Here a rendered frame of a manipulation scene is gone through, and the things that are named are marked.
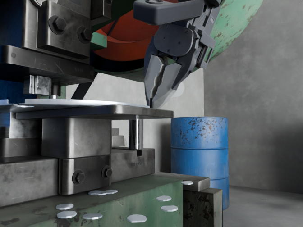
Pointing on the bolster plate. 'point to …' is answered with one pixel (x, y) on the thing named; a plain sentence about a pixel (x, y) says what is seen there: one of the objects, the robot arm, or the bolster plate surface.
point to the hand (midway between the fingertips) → (151, 103)
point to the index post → (135, 134)
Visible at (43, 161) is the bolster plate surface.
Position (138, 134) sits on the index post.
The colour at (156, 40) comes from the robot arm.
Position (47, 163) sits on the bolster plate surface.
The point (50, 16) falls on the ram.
